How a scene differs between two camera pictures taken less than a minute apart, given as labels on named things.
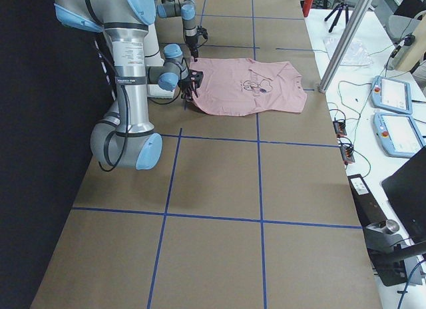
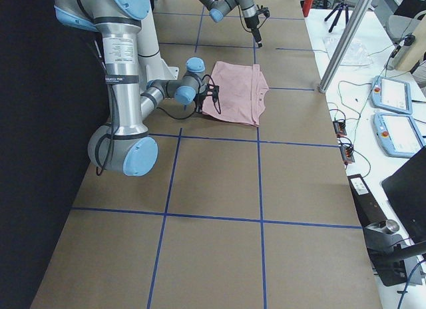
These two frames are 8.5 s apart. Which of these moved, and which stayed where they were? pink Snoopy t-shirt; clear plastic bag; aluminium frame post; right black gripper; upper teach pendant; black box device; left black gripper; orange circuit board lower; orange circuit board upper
Moved: pink Snoopy t-shirt; left black gripper; right black gripper
Stayed: orange circuit board lower; upper teach pendant; orange circuit board upper; aluminium frame post; black box device; clear plastic bag
